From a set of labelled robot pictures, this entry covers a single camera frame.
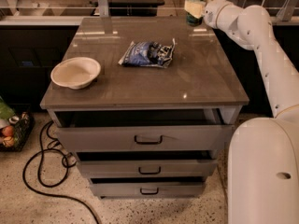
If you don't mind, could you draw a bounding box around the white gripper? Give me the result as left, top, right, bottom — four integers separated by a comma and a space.
184, 0, 233, 29

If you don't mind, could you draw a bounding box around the green soda can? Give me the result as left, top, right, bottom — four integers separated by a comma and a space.
184, 0, 206, 26

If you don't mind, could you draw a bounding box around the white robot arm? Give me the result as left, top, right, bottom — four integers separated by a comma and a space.
184, 0, 299, 224

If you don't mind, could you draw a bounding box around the white paper bowl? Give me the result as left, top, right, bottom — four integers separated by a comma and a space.
50, 57, 101, 90

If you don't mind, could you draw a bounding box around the blue snack bag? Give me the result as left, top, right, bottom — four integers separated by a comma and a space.
119, 39, 175, 68

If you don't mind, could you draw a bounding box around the grey drawer cabinet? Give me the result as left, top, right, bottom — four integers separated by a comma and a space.
41, 17, 249, 186

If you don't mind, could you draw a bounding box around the top grey drawer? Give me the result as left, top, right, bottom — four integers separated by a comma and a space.
57, 125, 233, 151

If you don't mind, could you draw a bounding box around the grey drawer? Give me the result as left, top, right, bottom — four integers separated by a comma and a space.
91, 182, 206, 198
78, 160, 217, 178
57, 125, 233, 151

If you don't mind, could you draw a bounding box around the middle grey drawer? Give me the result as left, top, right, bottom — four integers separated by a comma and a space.
78, 160, 217, 178

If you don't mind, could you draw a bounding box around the bottom grey drawer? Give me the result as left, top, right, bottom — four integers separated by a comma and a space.
91, 182, 206, 198

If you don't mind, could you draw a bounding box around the green bag in basket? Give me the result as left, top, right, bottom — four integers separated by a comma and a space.
0, 97, 15, 119

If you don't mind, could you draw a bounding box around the orange fruit in basket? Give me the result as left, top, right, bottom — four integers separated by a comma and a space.
2, 125, 14, 137

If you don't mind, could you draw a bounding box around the black wire fruit basket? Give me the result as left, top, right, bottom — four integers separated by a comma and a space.
0, 112, 35, 152

